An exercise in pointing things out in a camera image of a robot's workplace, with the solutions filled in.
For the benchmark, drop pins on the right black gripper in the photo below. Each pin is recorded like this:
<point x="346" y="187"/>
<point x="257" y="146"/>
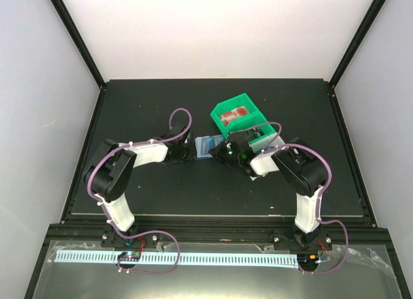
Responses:
<point x="217" y="152"/>

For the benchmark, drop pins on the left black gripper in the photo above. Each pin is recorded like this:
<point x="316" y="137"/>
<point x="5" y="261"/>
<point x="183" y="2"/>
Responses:
<point x="191" y="156"/>

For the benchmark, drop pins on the blue card holder wallet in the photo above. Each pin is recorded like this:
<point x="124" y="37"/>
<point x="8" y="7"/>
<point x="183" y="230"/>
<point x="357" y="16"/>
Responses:
<point x="204" y="144"/>

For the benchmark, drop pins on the white bin with blue cards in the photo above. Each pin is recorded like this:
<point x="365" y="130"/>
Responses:
<point x="267" y="142"/>

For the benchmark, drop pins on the green bin with black cards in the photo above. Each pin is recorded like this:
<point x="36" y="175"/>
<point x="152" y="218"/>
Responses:
<point x="250" y="121"/>

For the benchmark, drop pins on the red white card stack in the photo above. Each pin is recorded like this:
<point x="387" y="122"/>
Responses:
<point x="233" y="115"/>

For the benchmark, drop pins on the green bin with red cards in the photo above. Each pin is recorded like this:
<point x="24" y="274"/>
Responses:
<point x="224" y="106"/>

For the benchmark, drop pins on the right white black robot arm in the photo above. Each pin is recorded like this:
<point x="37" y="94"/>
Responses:
<point x="305" y="170"/>

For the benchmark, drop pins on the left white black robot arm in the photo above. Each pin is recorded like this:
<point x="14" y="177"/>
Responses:
<point x="108" y="172"/>

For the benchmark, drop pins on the black vip card stack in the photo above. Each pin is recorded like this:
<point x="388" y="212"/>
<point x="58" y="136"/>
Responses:
<point x="254" y="133"/>

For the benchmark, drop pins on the left small circuit board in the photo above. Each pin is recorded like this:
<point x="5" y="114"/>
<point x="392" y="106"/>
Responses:
<point x="129" y="256"/>

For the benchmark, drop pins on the small circuit board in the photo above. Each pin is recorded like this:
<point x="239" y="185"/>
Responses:
<point x="129" y="256"/>
<point x="312" y="258"/>

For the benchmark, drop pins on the right small circuit board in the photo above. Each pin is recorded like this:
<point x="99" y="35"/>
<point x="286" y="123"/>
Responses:
<point x="312" y="258"/>

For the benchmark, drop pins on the white slotted cable duct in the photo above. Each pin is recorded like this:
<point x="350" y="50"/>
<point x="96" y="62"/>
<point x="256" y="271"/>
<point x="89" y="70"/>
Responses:
<point x="197" y="259"/>

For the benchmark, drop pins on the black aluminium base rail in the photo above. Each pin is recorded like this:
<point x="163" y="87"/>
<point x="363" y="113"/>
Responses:
<point x="273" y="230"/>

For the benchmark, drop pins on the left black frame post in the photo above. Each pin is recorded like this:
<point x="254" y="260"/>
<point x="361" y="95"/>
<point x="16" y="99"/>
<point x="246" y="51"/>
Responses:
<point x="79" y="42"/>

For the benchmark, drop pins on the black frame post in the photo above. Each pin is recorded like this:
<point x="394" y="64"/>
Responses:
<point x="361" y="32"/>
<point x="79" y="42"/>

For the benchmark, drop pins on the right black frame post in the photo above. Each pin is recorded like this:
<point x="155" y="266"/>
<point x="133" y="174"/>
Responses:
<point x="361" y="32"/>

